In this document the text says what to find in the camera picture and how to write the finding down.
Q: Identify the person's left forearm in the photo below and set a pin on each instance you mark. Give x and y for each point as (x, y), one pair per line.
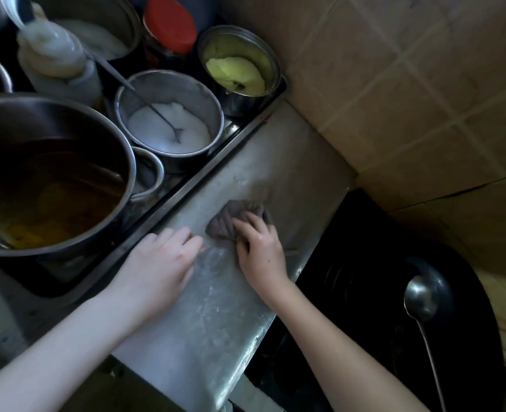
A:
(55, 360)

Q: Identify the steel container of white salt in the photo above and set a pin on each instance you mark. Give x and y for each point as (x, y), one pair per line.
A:
(167, 124)

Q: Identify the steel ladle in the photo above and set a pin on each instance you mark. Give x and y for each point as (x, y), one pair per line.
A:
(422, 300)

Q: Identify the person's left fingers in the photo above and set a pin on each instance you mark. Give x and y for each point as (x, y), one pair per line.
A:
(175, 242)

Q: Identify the large steel pot of oil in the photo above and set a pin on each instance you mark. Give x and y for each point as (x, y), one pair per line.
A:
(51, 193)

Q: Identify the person's left hand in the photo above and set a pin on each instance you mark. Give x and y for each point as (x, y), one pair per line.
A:
(154, 278)

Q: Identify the red-lidded dark jar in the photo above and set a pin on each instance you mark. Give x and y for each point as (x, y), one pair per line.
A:
(169, 27)

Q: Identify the person's right forearm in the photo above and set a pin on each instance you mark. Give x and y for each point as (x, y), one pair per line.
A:
(343, 364)

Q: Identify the steel container of yellow paste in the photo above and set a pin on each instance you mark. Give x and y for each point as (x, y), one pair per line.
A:
(238, 70)

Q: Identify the steel bowl with white powder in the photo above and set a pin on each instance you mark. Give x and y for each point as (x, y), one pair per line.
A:
(102, 25)

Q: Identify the black metal tray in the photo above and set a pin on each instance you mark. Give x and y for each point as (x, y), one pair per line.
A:
(218, 145)

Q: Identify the grey cleaning cloth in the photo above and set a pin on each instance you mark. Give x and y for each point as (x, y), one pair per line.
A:
(225, 220)

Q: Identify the thin steel spoon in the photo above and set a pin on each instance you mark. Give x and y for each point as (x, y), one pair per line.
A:
(141, 96)

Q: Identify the small steel cup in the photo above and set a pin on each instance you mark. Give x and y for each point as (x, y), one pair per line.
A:
(148, 175)

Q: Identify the black wok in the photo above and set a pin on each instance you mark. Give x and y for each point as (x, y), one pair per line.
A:
(364, 270)

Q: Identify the person's right hand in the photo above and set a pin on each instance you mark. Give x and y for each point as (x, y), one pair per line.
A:
(261, 261)

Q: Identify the person's right thumb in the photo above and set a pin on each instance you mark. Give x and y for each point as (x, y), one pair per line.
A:
(241, 238)

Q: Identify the white plastic squeeze bottle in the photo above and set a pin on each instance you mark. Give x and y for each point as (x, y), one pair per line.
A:
(60, 59)

